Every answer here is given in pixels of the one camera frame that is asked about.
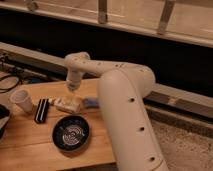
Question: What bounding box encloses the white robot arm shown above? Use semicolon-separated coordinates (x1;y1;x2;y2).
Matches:
65;52;169;171

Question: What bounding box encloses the black striped block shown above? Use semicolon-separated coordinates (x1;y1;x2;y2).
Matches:
34;99;49;124

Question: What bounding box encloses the white paper cup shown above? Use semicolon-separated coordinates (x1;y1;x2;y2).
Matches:
9;90;33;113

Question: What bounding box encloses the dark object at left edge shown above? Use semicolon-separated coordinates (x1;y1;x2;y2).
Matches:
0;104;10;139

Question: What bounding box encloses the black cable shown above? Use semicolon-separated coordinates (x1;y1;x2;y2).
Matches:
0;53;24;94

